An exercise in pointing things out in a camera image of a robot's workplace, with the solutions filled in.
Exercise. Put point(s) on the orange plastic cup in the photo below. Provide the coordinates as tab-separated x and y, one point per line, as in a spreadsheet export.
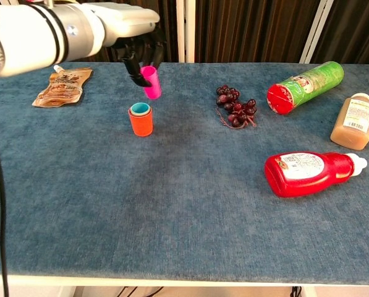
141	125

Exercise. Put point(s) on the brown juice bottle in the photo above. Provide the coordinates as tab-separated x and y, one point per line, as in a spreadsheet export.
352	127

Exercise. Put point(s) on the brown spouted sauce pouch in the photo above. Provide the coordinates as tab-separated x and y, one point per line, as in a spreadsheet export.
62	91

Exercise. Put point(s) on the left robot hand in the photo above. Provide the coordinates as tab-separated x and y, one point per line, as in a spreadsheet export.
128	24

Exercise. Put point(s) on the dark red grape bunch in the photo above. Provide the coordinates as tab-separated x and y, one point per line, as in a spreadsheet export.
236	106

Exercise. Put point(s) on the pink plastic cup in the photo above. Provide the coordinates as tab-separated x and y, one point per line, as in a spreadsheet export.
153	85

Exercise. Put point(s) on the white table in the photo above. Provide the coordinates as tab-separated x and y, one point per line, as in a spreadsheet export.
172	281

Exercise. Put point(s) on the red ketchup bottle white cap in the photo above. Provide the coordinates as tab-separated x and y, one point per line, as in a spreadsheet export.
304	176

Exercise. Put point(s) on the dark brown curtain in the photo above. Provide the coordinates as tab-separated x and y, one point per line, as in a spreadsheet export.
249	31

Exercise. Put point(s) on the blue table cloth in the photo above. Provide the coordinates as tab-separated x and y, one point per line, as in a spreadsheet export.
172	201

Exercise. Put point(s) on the green chips can red lid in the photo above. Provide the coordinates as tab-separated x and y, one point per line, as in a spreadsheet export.
307	85

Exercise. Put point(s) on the white frame post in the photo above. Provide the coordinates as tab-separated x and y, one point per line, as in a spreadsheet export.
185	31
315	34

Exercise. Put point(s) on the light blue plastic cup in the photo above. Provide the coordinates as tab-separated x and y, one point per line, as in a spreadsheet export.
140	108

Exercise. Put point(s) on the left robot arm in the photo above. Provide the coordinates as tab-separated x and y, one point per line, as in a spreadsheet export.
32	37

